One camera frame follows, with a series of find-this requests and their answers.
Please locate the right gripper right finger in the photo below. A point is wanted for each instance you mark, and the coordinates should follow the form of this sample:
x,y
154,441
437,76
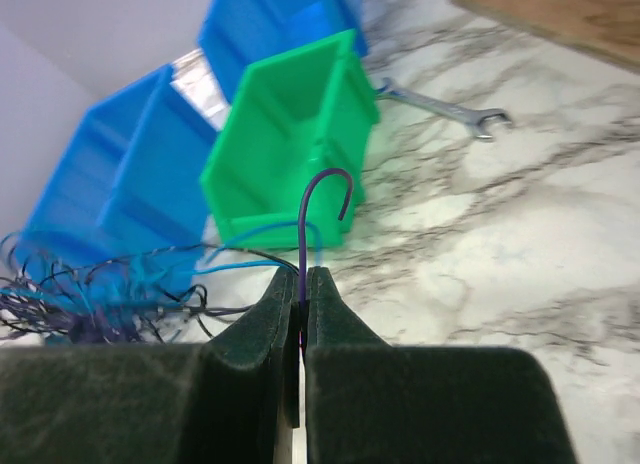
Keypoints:
x,y
371,402

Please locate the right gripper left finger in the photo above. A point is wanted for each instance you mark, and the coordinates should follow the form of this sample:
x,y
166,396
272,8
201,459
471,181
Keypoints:
x,y
233,399

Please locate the near blue bin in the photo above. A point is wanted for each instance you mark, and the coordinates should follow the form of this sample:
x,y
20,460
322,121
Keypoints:
x,y
128,181

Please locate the blue bin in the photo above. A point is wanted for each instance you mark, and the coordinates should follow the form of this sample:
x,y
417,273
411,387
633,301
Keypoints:
x,y
128,181
236,33

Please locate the green bin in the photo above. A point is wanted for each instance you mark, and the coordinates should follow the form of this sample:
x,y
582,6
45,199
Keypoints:
x,y
294,114

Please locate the open-end wrench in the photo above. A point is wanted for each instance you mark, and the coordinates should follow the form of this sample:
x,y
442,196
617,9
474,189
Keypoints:
x,y
473,120

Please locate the far blue bin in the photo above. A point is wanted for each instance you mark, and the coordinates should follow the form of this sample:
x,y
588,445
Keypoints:
x,y
236,33

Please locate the wooden board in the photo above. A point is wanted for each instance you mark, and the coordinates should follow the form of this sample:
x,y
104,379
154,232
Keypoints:
x,y
606,29

